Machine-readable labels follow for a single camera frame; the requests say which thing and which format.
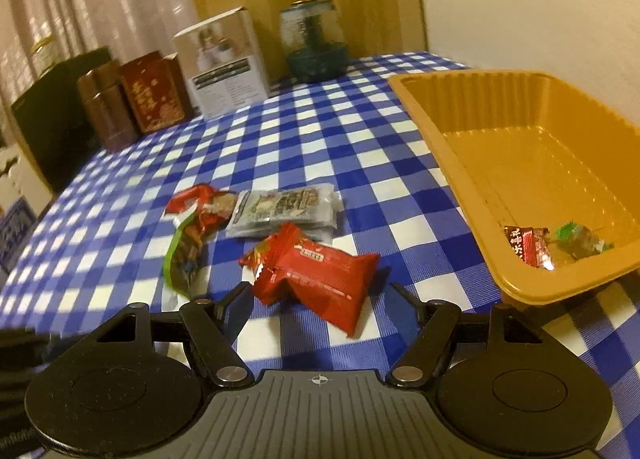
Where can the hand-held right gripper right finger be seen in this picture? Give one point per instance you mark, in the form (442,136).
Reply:
(404,300)

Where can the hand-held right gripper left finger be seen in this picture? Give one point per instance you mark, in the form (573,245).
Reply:
(239,311)

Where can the red and green snack packet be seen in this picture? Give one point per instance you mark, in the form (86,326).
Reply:
(187,249)

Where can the large red snack packet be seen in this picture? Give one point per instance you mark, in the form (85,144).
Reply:
(320,274)

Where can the grey printed snack packet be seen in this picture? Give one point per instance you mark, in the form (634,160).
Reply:
(280,209)

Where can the small dark red snack packet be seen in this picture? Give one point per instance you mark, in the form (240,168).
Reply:
(525,246)

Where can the green candy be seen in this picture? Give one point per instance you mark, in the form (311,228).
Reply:
(575,236)

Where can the orange plastic tray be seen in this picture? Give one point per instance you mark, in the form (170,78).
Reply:
(500,104)

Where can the blue patterned object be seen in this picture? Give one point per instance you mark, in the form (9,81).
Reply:
(15,239)

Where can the blue white checked tablecloth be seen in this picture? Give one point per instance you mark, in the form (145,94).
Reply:
(325,129)

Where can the red patterned tin box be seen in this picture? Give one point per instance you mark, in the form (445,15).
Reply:
(155,94)

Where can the brown cylindrical tin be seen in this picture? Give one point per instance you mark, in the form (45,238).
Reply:
(105,109)

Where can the white cardboard box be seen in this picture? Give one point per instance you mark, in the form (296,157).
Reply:
(225,64)

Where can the black box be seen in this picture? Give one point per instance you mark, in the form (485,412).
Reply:
(55,124)

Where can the green glass jar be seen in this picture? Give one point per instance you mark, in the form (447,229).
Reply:
(312,49)

